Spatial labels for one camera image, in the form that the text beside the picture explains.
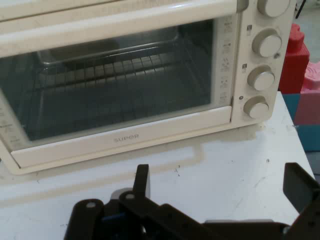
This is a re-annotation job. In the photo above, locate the teal foam floor mat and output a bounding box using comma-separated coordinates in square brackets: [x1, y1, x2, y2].
[282, 93, 320, 152]

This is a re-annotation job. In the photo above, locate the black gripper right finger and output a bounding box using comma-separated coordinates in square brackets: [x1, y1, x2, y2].
[282, 162, 320, 240]

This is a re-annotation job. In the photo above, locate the pink foam block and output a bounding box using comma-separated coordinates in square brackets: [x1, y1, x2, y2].
[293, 61, 320, 126]

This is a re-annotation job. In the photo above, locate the large red foam block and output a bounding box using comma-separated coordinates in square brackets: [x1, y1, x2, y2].
[279, 23, 312, 95]

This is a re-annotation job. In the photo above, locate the large cream oven knob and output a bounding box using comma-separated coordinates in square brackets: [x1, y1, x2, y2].
[257, 0, 291, 18]

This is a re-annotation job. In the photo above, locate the wire oven rack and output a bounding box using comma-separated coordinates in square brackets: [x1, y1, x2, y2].
[32, 53, 201, 89]

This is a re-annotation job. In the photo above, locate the cream white toaster oven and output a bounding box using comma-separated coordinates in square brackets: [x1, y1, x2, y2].
[0, 0, 297, 176]

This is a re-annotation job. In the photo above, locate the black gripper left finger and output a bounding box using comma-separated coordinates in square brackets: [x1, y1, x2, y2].
[63, 163, 204, 240]

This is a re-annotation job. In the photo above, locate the glass oven door with handle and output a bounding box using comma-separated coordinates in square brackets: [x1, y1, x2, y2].
[0, 0, 239, 169]

